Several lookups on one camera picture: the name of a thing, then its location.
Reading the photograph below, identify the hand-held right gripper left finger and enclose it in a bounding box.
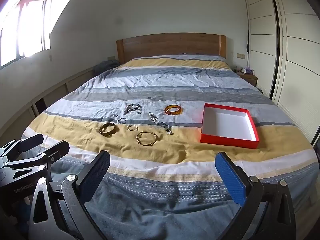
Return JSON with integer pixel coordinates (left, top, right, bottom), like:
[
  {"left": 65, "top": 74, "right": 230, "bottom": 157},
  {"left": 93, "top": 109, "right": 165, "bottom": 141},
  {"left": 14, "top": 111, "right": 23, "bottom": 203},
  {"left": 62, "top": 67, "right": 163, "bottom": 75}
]
[{"left": 26, "top": 151, "right": 112, "bottom": 240}]

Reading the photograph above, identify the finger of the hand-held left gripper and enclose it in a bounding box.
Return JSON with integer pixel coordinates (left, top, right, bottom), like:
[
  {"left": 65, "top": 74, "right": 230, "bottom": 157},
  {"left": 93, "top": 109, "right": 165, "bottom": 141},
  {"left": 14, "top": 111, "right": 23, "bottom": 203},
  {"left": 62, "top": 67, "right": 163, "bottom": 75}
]
[
  {"left": 5, "top": 141, "right": 70, "bottom": 178},
  {"left": 0, "top": 133, "right": 44, "bottom": 163}
]

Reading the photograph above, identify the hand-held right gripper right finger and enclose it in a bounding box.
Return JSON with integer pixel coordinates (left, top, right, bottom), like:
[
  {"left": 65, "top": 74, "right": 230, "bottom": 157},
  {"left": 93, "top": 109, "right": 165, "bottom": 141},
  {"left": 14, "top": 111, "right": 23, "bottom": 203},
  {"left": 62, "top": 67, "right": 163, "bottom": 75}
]
[{"left": 215, "top": 151, "right": 304, "bottom": 240}]

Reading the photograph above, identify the red cardboard box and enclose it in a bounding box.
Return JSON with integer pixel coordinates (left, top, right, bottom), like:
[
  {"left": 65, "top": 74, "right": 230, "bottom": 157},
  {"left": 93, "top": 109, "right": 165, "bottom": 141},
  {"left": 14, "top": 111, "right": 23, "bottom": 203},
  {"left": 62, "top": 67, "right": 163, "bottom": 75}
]
[{"left": 200, "top": 103, "right": 260, "bottom": 150}]

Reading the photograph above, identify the crystal chain bracelet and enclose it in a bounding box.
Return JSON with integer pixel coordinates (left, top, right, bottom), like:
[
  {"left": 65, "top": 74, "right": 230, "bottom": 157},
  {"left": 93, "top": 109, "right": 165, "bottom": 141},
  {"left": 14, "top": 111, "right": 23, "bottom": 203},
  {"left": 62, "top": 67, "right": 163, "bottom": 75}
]
[{"left": 148, "top": 112, "right": 160, "bottom": 125}]

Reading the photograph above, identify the silver wristwatch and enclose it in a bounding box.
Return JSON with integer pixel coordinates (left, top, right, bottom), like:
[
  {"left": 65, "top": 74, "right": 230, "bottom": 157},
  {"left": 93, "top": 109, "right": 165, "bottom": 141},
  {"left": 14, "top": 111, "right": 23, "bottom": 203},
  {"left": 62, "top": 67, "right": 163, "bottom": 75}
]
[{"left": 161, "top": 122, "right": 174, "bottom": 135}]

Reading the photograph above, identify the amber bangle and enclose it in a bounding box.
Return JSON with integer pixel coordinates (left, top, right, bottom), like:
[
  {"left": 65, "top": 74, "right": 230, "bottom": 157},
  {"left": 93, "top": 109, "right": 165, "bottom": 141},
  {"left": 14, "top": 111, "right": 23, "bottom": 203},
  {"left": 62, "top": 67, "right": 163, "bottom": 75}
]
[{"left": 164, "top": 104, "right": 183, "bottom": 116}]

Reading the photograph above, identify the dark grey cloth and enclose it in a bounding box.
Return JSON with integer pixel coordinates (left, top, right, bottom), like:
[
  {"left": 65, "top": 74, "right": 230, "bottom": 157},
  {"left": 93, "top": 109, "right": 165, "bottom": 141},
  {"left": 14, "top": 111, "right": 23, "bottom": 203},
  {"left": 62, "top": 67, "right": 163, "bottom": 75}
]
[{"left": 94, "top": 59, "right": 119, "bottom": 75}]

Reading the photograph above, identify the wooden nightstand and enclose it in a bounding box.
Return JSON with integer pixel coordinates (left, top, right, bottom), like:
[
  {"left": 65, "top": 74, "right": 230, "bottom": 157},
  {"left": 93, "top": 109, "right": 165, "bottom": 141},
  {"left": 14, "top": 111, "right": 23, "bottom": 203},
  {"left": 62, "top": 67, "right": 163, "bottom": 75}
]
[{"left": 236, "top": 72, "right": 258, "bottom": 87}]

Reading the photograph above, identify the striped duvet cover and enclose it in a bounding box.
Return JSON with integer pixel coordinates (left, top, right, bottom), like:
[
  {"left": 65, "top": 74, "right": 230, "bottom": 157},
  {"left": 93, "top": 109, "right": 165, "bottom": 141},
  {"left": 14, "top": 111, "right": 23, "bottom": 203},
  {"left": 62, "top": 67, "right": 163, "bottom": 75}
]
[{"left": 21, "top": 54, "right": 319, "bottom": 240}]

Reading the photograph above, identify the window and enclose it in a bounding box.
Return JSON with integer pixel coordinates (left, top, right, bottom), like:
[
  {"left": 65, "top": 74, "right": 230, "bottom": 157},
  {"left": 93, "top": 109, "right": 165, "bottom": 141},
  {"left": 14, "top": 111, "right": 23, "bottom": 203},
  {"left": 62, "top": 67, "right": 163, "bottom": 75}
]
[{"left": 0, "top": 0, "right": 54, "bottom": 68}]

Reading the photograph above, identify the wooden headboard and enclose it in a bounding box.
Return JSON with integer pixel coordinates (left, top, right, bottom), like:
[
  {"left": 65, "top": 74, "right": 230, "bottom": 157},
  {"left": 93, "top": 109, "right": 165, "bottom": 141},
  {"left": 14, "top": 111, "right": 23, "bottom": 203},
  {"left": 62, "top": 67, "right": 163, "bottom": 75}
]
[{"left": 116, "top": 33, "right": 227, "bottom": 64}]

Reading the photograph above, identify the white wardrobe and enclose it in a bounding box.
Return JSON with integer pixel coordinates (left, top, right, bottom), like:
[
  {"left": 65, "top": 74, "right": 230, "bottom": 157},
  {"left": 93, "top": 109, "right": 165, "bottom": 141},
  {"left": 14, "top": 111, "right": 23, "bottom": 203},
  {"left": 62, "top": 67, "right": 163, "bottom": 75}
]
[{"left": 241, "top": 0, "right": 320, "bottom": 145}]

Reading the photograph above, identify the low white wall cabinet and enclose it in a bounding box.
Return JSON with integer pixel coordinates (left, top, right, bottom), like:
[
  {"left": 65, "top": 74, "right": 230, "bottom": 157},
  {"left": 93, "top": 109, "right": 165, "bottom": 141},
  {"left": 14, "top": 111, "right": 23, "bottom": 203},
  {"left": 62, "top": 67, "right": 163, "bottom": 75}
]
[{"left": 0, "top": 67, "right": 97, "bottom": 135}]

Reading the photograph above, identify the black beaded bracelet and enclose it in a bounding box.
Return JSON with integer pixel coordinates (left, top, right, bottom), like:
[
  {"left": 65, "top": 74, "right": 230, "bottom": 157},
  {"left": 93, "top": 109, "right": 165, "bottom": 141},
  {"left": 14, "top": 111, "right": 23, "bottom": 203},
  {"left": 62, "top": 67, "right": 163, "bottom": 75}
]
[{"left": 123, "top": 102, "right": 143, "bottom": 114}]

